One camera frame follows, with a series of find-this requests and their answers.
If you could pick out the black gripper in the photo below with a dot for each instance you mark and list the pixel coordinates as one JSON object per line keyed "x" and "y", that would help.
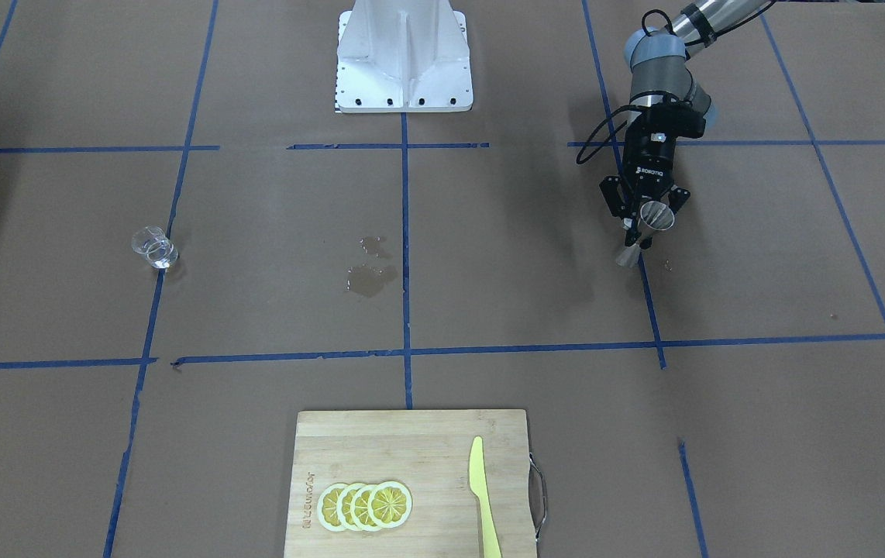
{"x": 648, "y": 165}

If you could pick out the clear glass beaker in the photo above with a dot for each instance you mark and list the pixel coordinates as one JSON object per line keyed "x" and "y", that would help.
{"x": 152, "y": 243}

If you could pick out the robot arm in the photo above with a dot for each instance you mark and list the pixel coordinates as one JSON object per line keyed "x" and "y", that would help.
{"x": 657, "y": 58}

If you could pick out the yellow plastic knife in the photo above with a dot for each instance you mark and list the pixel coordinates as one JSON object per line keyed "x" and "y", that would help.
{"x": 477, "y": 476}

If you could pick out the bamboo cutting board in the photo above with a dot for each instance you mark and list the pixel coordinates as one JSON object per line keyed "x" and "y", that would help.
{"x": 428, "y": 451}

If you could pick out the lemon slice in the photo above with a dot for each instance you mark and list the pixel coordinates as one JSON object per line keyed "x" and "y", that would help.
{"x": 389, "y": 504}
{"x": 359, "y": 509}
{"x": 344, "y": 506}
{"x": 328, "y": 514}

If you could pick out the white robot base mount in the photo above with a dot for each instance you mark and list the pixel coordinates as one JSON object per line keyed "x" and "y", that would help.
{"x": 403, "y": 56}

